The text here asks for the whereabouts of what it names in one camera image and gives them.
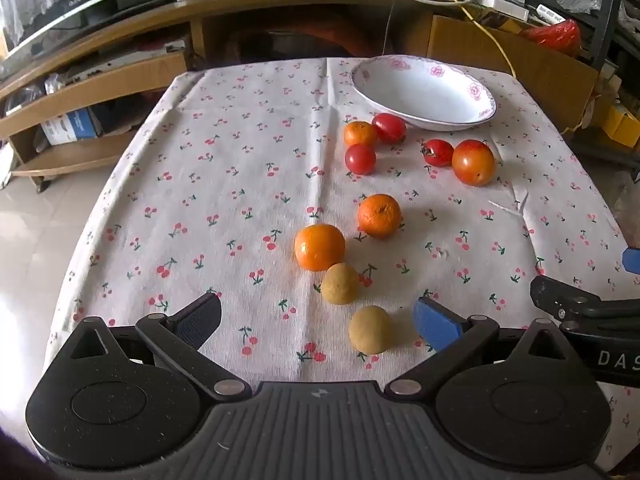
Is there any small brown wooden cabinet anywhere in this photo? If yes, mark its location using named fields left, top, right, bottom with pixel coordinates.
left=427, top=15, right=601, bottom=133

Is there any black flat television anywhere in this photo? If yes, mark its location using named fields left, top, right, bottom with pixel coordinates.
left=0, top=0, right=216, bottom=68

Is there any yellow cable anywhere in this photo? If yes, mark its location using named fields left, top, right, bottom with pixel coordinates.
left=345, top=0, right=593, bottom=136

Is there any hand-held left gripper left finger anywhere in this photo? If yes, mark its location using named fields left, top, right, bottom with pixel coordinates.
left=60, top=292, right=252, bottom=402

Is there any grey media player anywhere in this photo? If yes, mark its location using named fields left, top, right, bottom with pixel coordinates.
left=47, top=35, right=191, bottom=88

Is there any small orange mandarin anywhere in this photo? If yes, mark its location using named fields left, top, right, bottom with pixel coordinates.
left=343, top=120, right=378, bottom=149

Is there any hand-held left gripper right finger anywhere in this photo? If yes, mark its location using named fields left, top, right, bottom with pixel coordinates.
left=384, top=296, right=586, bottom=397

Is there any red strawberry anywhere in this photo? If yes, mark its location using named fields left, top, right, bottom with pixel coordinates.
left=421, top=138, right=455, bottom=167

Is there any blue and white box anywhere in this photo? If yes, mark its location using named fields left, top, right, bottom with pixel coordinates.
left=40, top=107, right=103, bottom=147

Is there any black metal rack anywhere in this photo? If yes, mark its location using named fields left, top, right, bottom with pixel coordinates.
left=525, top=0, right=640, bottom=166

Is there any yellow box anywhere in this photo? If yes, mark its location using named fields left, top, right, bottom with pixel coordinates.
left=600, top=101, right=640, bottom=149

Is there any smooth orange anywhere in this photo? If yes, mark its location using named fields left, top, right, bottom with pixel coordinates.
left=294, top=224, right=346, bottom=272

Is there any white floral plate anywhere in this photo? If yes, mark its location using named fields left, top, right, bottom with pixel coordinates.
left=349, top=55, right=497, bottom=132

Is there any red plastic bag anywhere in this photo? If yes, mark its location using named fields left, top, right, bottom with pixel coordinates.
left=520, top=19, right=583, bottom=56

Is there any large orange-red tomato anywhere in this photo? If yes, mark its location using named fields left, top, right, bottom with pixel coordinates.
left=451, top=140, right=496, bottom=187

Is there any wooden television stand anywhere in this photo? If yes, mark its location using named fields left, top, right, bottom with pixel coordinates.
left=0, top=0, right=601, bottom=191

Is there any dimpled orange mandarin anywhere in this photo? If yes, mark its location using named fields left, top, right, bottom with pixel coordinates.
left=357, top=194, right=403, bottom=239

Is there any cherry print tablecloth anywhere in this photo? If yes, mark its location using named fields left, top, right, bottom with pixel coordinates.
left=42, top=56, right=640, bottom=441

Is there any red cherry tomato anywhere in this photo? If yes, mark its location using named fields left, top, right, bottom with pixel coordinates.
left=344, top=143, right=377, bottom=176
left=371, top=113, right=406, bottom=144

